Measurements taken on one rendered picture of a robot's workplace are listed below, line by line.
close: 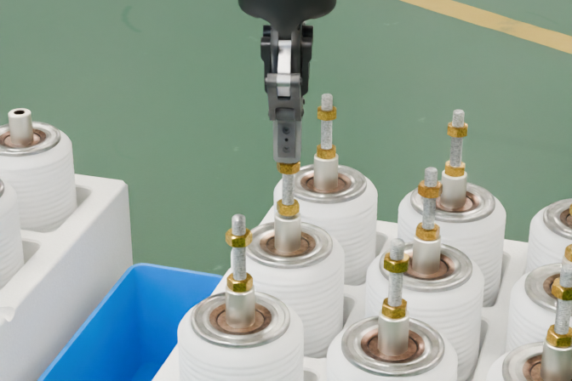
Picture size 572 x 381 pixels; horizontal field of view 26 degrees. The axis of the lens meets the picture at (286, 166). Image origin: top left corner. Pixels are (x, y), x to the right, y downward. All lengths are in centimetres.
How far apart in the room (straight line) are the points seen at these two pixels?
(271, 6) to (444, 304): 27
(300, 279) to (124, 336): 32
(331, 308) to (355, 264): 11
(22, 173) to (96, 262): 12
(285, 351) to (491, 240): 26
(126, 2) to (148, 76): 38
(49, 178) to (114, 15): 114
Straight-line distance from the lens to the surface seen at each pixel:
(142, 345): 132
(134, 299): 129
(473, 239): 109
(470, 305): 100
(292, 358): 93
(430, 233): 99
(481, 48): 219
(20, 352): 114
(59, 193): 124
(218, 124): 187
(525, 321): 99
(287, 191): 101
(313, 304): 102
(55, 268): 118
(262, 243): 104
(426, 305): 98
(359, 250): 113
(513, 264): 117
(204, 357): 92
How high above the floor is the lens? 77
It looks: 26 degrees down
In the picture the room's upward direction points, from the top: straight up
